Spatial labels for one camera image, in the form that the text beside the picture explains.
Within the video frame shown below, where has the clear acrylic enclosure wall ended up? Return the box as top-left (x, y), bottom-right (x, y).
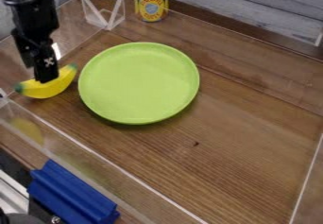
top-left (0, 89), bottom-right (208, 224)

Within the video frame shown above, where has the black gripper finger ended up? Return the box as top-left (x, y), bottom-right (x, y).
top-left (15, 37), bottom-right (35, 68)
top-left (35, 43), bottom-right (59, 83)

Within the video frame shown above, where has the blue plastic clamp block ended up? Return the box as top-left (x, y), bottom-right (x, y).
top-left (28, 160), bottom-right (120, 224)

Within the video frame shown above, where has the green round plate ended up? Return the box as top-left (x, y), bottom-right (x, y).
top-left (79, 43), bottom-right (199, 125)

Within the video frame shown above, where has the clear acrylic corner bracket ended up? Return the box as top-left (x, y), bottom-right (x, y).
top-left (80, 0), bottom-right (125, 31)

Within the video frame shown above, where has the yellow toy banana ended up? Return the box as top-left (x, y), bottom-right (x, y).
top-left (13, 63), bottom-right (77, 99)

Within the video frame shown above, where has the yellow blue labelled can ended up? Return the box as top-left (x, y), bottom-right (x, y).
top-left (135, 0), bottom-right (168, 23)

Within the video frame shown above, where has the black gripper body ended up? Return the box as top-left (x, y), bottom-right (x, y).
top-left (3, 0), bottom-right (59, 47)

